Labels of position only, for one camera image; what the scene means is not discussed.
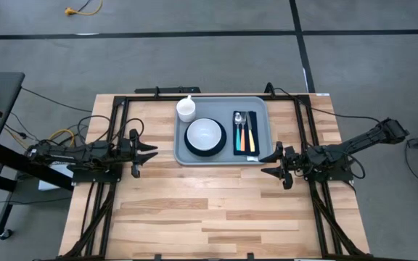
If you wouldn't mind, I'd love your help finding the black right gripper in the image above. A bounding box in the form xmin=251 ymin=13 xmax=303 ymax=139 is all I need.
xmin=258 ymin=141 xmax=305 ymax=191

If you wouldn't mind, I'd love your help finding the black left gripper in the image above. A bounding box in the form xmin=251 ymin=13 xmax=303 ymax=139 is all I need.
xmin=120 ymin=128 xmax=159 ymax=179

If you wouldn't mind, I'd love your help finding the yellow-handled knife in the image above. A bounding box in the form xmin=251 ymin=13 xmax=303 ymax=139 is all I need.
xmin=245 ymin=111 xmax=256 ymax=153

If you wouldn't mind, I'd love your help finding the orange-handled fork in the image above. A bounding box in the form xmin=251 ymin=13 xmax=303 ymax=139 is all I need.
xmin=239 ymin=112 xmax=247 ymax=152

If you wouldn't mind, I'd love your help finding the navy cloth napkin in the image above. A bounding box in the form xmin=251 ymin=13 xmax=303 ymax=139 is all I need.
xmin=232 ymin=110 xmax=260 ymax=162

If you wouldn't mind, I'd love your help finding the dark teal plate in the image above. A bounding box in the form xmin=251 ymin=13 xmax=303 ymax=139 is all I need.
xmin=184 ymin=117 xmax=228 ymax=157

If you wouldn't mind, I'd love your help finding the white mug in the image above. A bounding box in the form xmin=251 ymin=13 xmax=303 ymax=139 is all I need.
xmin=176 ymin=94 xmax=197 ymax=123

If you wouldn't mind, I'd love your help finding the white bowl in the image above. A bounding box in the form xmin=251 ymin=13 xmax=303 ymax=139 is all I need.
xmin=186 ymin=117 xmax=223 ymax=152

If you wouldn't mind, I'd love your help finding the grey plastic tray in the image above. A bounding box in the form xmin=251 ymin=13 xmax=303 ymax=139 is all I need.
xmin=173 ymin=96 xmax=274 ymax=166

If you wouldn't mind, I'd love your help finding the black bar device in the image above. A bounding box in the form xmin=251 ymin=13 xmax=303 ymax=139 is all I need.
xmin=134 ymin=86 xmax=202 ymax=95

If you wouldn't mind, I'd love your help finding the white labelled box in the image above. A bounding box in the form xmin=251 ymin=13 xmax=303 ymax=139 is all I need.
xmin=38 ymin=162 xmax=75 ymax=191

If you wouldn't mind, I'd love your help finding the black desk crossbeam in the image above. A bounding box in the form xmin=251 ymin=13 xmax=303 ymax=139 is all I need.
xmin=0 ymin=144 xmax=75 ymax=190

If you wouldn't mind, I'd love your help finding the black metal table frame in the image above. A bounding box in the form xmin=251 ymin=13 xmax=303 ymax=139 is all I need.
xmin=58 ymin=93 xmax=372 ymax=261

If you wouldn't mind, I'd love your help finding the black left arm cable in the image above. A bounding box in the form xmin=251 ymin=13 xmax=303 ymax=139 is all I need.
xmin=77 ymin=115 xmax=145 ymax=144

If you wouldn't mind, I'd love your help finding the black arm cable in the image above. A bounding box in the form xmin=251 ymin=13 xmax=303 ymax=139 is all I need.
xmin=77 ymin=115 xmax=145 ymax=144
xmin=272 ymin=86 xmax=381 ymax=126

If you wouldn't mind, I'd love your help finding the yellow cable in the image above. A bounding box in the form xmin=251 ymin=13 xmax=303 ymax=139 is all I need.
xmin=48 ymin=128 xmax=76 ymax=146

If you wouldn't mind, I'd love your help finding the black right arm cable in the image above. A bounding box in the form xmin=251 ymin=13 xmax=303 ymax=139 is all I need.
xmin=272 ymin=86 xmax=381 ymax=126

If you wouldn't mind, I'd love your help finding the yellow extension cord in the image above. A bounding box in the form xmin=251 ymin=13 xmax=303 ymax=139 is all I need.
xmin=65 ymin=0 xmax=104 ymax=17

